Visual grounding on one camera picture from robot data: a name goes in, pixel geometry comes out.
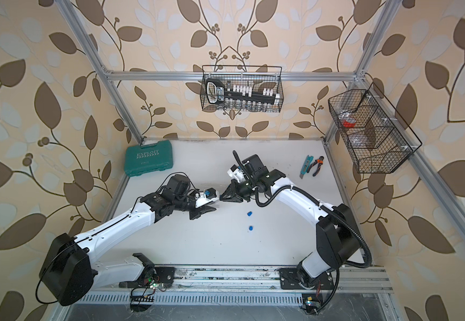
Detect teal utility knife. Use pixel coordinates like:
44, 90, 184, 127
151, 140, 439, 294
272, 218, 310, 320
299, 155, 313, 179

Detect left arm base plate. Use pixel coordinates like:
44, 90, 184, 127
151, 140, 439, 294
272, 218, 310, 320
119, 267, 176, 289

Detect orange black pliers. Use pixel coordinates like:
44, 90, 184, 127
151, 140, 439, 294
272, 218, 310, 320
307, 156, 324, 177

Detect black wire basket wall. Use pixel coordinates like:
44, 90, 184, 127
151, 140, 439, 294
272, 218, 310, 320
200, 64, 284, 113
328, 83, 422, 174

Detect green plastic tool case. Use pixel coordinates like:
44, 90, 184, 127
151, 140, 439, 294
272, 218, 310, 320
124, 140, 174, 177

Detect red item in basket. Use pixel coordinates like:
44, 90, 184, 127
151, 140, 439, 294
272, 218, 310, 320
338, 112, 357, 130

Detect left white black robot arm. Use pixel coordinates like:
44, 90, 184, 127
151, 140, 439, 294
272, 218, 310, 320
39, 173, 219, 306

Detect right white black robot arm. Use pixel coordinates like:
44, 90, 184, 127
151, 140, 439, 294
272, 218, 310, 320
220, 151, 373, 288

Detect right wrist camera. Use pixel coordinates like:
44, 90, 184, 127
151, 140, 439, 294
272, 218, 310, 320
227, 165, 247, 183

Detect black socket holder set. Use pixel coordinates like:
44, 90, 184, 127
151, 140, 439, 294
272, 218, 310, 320
203, 78, 283, 105

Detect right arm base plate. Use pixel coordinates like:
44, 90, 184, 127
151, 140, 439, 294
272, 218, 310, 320
278, 267, 334, 290

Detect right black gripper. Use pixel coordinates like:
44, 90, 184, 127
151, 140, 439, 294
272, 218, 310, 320
220, 177, 259, 203

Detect black wire basket right wall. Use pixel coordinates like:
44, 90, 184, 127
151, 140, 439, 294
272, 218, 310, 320
328, 83, 422, 174

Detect aluminium front rail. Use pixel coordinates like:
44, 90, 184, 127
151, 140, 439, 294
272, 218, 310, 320
60, 263, 394, 293

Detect black wire basket back wall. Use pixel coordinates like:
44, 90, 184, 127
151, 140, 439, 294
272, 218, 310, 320
200, 64, 284, 113

